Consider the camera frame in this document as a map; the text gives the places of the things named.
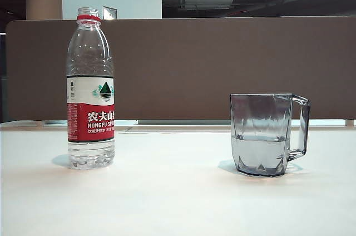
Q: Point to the clear red-label water bottle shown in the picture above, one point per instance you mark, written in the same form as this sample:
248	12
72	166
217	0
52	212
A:
90	122

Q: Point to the brown desk partition screen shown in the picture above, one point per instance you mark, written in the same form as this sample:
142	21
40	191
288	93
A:
222	66

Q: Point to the partition support foot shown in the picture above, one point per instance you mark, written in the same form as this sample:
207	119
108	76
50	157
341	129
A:
349	122
39	123

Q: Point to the silver wall plate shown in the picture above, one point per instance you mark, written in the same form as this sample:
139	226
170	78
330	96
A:
109	12

